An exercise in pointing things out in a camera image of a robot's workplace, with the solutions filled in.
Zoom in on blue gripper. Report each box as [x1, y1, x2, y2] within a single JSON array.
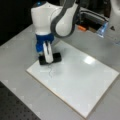
[[36, 33, 54, 63]]

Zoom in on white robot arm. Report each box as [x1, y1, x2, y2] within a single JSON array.
[[31, 0, 80, 65]]

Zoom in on black whiteboard eraser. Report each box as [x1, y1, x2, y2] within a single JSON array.
[[39, 52, 62, 65]]

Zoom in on orange object on table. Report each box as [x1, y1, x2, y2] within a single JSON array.
[[78, 26, 87, 31]]

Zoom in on white whiteboard panel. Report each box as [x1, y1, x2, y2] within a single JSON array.
[[27, 41, 119, 118]]

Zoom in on clear plastic bottle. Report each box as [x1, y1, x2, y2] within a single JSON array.
[[97, 22, 108, 38]]

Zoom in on black equipment box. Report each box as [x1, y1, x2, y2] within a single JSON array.
[[77, 8, 113, 33]]

